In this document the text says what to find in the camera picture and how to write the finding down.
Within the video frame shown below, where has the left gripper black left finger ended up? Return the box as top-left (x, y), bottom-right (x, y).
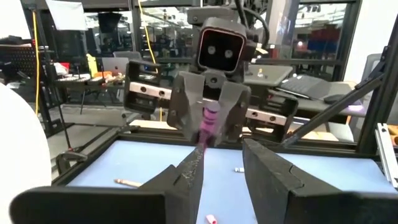
top-left (11, 145), bottom-right (205, 224)

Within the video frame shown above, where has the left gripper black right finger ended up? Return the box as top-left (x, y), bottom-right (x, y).
top-left (242, 138), bottom-right (398, 224)

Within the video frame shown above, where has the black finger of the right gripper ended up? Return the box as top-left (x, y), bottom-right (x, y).
top-left (213, 81), bottom-right (252, 147)
top-left (167, 71), bottom-right (206, 141)

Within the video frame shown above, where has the magenta crayon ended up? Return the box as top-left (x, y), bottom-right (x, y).
top-left (198, 101), bottom-right (221, 150)

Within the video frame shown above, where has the silver laptop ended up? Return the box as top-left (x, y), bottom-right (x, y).
top-left (101, 57), bottom-right (130, 75)

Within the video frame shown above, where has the tan crayon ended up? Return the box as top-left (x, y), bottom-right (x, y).
top-left (113, 178), bottom-right (143, 189)

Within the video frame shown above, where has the gray desk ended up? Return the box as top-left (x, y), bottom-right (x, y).
top-left (244, 63), bottom-right (369, 125)

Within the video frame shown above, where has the cluttered work table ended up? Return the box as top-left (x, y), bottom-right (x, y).
top-left (52, 70), bottom-right (127, 116)

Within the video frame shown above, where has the dark keyboard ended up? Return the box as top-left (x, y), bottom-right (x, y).
top-left (278, 73), bottom-right (330, 101)

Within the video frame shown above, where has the black computer mouse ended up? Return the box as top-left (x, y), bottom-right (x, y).
top-left (323, 93), bottom-right (346, 105)

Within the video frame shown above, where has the white panel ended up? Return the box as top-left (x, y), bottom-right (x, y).
top-left (45, 0), bottom-right (90, 32)

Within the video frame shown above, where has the black pegboard cart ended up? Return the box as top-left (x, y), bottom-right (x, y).
top-left (0, 35), bottom-right (38, 85)

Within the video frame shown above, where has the gray office chair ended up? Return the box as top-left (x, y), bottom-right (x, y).
top-left (360, 52), bottom-right (384, 94)

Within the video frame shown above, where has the yellow hanging cable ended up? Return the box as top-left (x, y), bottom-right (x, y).
top-left (32, 11), bottom-right (42, 116)
top-left (136, 0), bottom-right (165, 122)

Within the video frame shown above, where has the right black wrist camera box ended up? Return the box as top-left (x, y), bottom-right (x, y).
top-left (195, 17), bottom-right (249, 75)

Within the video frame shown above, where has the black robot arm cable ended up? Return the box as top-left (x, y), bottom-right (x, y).
top-left (234, 0), bottom-right (270, 49)

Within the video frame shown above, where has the silver aluminium rail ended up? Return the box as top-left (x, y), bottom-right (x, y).
top-left (374, 123), bottom-right (398, 189)

